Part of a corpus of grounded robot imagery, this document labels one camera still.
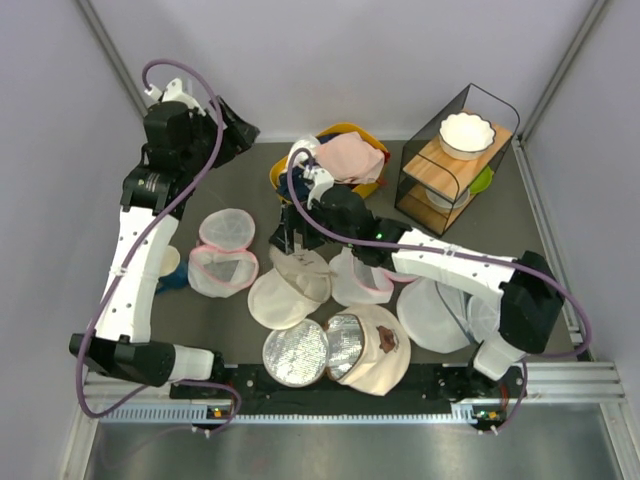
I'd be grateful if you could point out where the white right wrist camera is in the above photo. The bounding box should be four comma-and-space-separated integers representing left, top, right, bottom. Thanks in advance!
303, 166, 334, 209

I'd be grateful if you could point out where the white scalloped bowl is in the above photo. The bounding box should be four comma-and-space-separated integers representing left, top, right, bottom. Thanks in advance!
438, 112, 496, 161

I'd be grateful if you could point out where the yellow plastic basket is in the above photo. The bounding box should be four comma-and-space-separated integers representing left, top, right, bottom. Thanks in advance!
269, 122, 389, 198

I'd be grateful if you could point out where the grey trimmed white mesh bag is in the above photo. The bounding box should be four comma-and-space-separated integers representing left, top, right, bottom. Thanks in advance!
396, 278, 500, 354

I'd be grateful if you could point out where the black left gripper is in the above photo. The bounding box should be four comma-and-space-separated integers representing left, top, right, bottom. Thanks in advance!
179, 95, 258, 176

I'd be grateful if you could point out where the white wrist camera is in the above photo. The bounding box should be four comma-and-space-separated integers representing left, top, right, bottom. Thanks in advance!
303, 166, 334, 209
144, 78, 206, 116

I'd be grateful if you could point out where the beige mesh bag with glasses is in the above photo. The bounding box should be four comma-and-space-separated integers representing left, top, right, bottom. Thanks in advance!
247, 246, 334, 330

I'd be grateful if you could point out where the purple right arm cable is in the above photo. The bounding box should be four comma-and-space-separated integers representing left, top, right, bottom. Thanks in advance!
285, 147, 596, 434

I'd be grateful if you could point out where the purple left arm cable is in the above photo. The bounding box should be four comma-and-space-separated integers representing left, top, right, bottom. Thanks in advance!
74, 59, 244, 426

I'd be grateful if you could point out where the pink trimmed bag left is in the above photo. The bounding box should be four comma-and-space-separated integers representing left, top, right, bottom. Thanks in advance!
188, 208, 259, 298

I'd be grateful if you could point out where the beige foil lined bear bag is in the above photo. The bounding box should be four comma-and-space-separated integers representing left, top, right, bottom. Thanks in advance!
262, 304, 411, 396

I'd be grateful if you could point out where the white bra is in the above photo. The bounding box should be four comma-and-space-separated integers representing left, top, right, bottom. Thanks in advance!
287, 134, 322, 166

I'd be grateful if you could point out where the green plastic bowl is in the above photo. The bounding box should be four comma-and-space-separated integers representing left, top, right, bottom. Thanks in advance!
469, 166, 494, 195

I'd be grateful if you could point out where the pale pink bra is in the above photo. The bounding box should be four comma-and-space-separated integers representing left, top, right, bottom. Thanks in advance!
315, 132, 384, 184

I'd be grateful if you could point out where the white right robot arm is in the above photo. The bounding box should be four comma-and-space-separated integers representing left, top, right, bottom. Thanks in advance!
269, 186, 568, 396

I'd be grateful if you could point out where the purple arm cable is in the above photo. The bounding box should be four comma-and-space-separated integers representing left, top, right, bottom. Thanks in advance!
74, 59, 244, 426
285, 147, 596, 434

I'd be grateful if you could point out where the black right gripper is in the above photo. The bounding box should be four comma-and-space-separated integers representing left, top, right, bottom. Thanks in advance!
270, 200, 357, 256

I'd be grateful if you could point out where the dark blue bra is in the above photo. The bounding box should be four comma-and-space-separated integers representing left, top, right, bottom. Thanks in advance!
276, 167, 313, 203

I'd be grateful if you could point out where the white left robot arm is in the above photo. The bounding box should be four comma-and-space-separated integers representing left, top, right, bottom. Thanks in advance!
69, 97, 259, 397

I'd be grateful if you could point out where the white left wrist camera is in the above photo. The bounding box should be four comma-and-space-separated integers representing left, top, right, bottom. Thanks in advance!
144, 78, 206, 116

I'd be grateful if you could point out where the pink trimmed bag centre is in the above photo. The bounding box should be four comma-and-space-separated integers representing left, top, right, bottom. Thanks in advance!
329, 247, 418, 307

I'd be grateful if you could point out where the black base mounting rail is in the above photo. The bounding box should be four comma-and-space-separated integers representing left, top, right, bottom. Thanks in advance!
169, 360, 524, 415

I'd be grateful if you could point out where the pink trimmed bag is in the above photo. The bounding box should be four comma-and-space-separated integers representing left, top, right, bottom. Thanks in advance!
188, 208, 259, 298
329, 247, 418, 307

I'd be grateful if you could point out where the black wire shelf rack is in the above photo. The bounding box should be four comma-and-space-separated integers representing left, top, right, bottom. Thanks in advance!
395, 83, 521, 236

